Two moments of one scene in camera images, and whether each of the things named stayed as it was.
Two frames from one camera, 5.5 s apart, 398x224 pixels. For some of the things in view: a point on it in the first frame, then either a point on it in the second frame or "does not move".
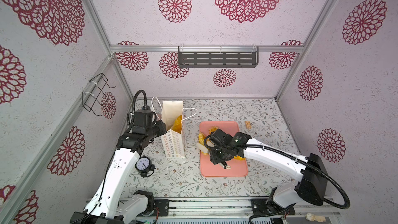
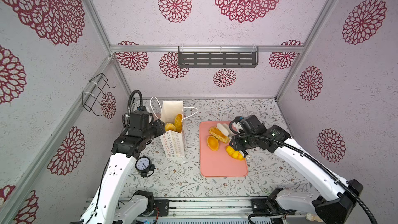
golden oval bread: (177, 124) does not move
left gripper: (162, 130) does not move
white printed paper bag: (173, 143) does not move
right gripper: (213, 158) -> (235, 144)
